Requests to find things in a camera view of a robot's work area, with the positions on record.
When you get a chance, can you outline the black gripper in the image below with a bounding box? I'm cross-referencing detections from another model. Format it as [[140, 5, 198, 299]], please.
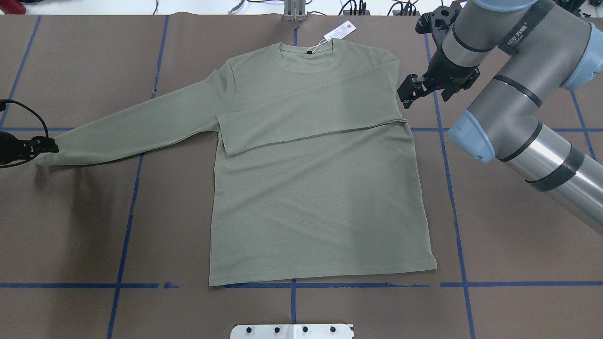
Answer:
[[398, 48, 481, 109], [0, 132, 59, 165]]

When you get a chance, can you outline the green long-sleeve shirt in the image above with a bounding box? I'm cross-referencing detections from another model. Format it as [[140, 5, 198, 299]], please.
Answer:
[[36, 39, 438, 287]]

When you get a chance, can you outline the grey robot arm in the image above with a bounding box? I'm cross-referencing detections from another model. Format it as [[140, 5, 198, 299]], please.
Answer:
[[1, 0, 602, 234]]

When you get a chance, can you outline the white paper hang tag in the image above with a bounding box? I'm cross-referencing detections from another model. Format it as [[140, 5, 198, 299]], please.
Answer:
[[323, 21, 356, 41]]

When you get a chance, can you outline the red cylindrical bottle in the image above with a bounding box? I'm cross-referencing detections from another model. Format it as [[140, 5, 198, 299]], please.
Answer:
[[0, 0, 26, 15]]

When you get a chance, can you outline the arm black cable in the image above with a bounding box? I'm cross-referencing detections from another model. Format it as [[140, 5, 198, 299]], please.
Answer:
[[0, 99, 49, 168]]

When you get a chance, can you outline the aluminium camera post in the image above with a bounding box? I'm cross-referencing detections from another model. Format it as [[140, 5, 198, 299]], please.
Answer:
[[283, 0, 307, 22]]

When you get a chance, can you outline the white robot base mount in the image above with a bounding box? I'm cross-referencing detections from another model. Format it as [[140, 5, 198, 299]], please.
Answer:
[[230, 323, 355, 339]]

